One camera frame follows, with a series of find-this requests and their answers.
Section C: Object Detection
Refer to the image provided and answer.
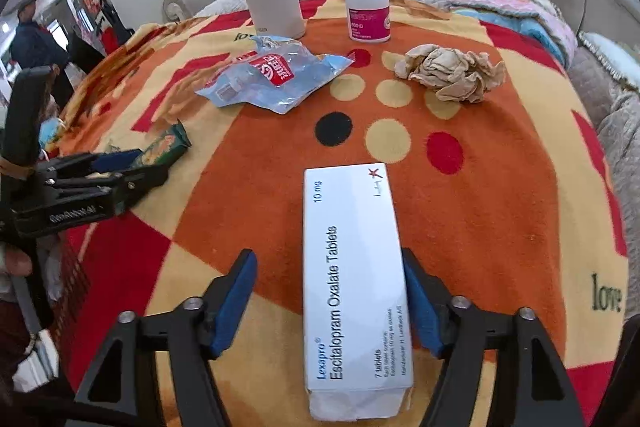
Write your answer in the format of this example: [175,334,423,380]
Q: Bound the white medicine box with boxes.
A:
[303,162,413,421]

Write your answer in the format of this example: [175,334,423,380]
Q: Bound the beige paper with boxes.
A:
[394,43,506,103]

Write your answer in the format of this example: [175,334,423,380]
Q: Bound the clear blue plastic wrapper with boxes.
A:
[195,36,354,115]

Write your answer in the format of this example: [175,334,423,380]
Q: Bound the blue face mask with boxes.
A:
[38,117,66,150]

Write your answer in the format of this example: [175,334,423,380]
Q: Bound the person in blue jacket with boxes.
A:
[10,0,74,110]

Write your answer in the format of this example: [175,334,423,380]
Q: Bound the orange red love blanket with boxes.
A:
[55,0,628,426]

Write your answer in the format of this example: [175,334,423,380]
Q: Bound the white frilled pillow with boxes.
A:
[578,31,640,91]

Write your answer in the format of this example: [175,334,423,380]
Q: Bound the pink blue folded blanket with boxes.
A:
[449,0,578,67]

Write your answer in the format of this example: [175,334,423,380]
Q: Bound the white pink pill bottle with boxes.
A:
[345,0,390,43]

